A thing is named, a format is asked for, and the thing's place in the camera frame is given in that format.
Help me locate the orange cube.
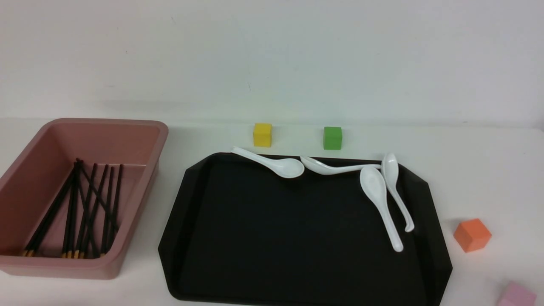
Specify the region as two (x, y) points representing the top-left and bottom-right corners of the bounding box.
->
(453, 218), (492, 252)

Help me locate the white spoon top middle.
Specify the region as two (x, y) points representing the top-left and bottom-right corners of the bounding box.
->
(300, 156), (381, 176)

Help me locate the black plastic tray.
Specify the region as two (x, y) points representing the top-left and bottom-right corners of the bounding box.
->
(158, 153), (453, 306)

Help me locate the pink plastic bin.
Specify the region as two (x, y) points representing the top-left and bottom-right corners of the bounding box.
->
(1, 119), (168, 279)

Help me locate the white spoon far right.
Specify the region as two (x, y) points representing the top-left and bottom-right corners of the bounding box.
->
(381, 153), (415, 232)

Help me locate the black chopstick right pair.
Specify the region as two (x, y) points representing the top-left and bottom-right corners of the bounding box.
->
(100, 167), (114, 257)

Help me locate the green cube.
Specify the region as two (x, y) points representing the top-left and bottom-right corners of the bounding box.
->
(323, 126), (343, 150)

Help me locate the yellow cube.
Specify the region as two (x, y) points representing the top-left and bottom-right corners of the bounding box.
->
(253, 123), (272, 147)

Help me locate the white spoon far left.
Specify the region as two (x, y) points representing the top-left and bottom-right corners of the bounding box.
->
(231, 147), (305, 179)

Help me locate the pink cube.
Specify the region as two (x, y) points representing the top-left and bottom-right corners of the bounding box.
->
(496, 281), (537, 306)

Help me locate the white spoon large bowl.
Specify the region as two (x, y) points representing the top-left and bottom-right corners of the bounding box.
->
(360, 165), (404, 252)

